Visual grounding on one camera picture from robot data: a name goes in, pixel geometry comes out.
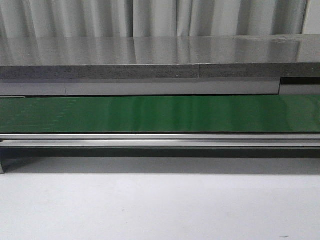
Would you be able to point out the grey cabinet panels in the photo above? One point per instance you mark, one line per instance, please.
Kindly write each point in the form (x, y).
(160, 86)

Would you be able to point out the green conveyor belt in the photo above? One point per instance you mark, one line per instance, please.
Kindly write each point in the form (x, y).
(162, 114)

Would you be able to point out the grey stone countertop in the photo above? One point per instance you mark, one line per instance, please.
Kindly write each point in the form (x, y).
(44, 58)

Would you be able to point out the white curtain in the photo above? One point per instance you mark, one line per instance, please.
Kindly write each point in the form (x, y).
(157, 18)

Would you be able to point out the aluminium conveyor frame rail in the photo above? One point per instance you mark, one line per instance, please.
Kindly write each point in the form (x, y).
(168, 153)

